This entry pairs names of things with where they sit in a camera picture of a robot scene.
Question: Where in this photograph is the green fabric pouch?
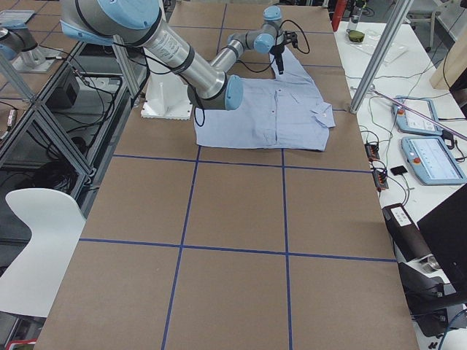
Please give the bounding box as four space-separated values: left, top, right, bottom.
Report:
347 30 366 44

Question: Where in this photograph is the black monitor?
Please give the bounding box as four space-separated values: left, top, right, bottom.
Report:
417 186 467 291

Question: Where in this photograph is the reacher grabber stick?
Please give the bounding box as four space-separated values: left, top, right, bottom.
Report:
369 87 466 141

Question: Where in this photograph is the white chair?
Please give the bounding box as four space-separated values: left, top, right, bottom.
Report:
1 188 85 318

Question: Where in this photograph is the aluminium frame post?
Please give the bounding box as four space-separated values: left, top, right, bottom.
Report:
349 0 413 114

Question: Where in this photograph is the near teach pendant tablet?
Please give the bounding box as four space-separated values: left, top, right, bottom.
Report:
401 136 466 185

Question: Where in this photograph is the teach pendant tablet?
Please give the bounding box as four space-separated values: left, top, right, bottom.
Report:
390 95 449 136
401 136 466 185

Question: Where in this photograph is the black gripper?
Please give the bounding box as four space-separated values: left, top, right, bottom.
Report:
269 31 298 74

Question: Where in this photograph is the far teach pendant tablet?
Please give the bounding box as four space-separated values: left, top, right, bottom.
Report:
390 95 449 136

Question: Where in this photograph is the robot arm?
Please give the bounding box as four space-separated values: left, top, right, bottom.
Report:
61 0 298 110

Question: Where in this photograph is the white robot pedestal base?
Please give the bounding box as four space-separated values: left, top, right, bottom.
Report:
141 73 192 120

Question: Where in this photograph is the light blue striped shirt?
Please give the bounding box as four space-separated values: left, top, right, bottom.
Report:
195 48 336 151

